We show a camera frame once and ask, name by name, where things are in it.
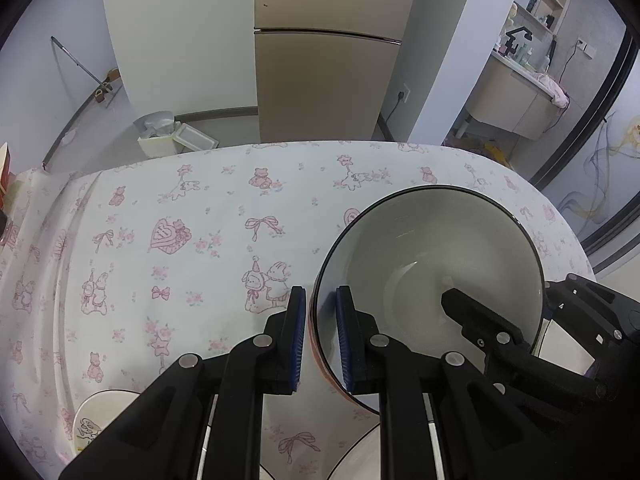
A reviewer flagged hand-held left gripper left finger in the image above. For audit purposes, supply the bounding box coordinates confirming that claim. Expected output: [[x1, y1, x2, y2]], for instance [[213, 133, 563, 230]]
[[59, 285, 307, 480]]

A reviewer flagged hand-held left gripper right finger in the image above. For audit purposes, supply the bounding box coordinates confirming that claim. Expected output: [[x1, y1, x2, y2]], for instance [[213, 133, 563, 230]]
[[335, 285, 546, 480]]

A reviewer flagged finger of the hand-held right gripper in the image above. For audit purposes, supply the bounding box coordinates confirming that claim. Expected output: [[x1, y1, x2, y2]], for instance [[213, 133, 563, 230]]
[[441, 287, 617, 407], [545, 272, 640, 361]]

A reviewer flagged white bowl black rim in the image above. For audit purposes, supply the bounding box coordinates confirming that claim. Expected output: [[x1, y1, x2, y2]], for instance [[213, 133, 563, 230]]
[[311, 185, 546, 415]]

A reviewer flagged white plate cartoon animals rim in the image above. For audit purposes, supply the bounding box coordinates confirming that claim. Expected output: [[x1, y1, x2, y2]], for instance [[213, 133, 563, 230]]
[[260, 394, 443, 480]]

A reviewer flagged white plate cartoon duck print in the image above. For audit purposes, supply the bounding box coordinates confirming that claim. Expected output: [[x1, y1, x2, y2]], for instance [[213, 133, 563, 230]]
[[74, 389, 266, 480]]

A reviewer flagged pink floral print tablecloth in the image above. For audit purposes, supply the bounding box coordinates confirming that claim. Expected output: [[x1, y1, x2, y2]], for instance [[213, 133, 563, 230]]
[[0, 140, 598, 480]]

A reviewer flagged yellow cloth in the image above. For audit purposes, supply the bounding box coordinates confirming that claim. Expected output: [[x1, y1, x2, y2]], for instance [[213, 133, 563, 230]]
[[481, 141, 512, 167]]

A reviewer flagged beige bathroom vanity cabinet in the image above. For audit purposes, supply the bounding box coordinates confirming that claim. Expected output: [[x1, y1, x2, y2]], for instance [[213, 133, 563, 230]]
[[470, 52, 561, 141]]

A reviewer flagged pink towel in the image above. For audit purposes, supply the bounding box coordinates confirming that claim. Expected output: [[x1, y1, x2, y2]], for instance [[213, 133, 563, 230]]
[[534, 72, 571, 107]]

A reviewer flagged white trash bin grey bag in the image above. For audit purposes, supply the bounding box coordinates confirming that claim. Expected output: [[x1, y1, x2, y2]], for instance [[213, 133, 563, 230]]
[[136, 110, 221, 158]]

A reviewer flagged gold three-door refrigerator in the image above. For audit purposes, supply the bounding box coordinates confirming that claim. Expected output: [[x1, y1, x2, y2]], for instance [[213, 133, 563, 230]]
[[254, 0, 426, 143]]

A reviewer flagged black bathroom faucet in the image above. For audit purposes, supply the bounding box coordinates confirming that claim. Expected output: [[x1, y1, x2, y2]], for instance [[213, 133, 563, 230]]
[[502, 25, 534, 57]]

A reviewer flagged beige figurine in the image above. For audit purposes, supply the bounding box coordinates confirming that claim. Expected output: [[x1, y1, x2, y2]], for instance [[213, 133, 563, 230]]
[[500, 2, 519, 36]]

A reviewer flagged thin dark stick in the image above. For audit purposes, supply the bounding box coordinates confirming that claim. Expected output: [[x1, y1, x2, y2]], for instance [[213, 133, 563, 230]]
[[41, 91, 98, 171]]

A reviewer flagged red cardboard box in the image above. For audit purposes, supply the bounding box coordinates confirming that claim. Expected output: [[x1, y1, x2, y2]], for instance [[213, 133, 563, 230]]
[[0, 141, 16, 211]]

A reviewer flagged black sliding door frame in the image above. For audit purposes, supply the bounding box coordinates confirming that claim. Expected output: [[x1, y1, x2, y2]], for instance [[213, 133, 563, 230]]
[[527, 25, 640, 273]]

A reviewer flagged mop with thin handle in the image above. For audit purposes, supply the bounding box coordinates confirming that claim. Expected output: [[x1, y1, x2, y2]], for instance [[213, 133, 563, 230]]
[[50, 35, 123, 107]]

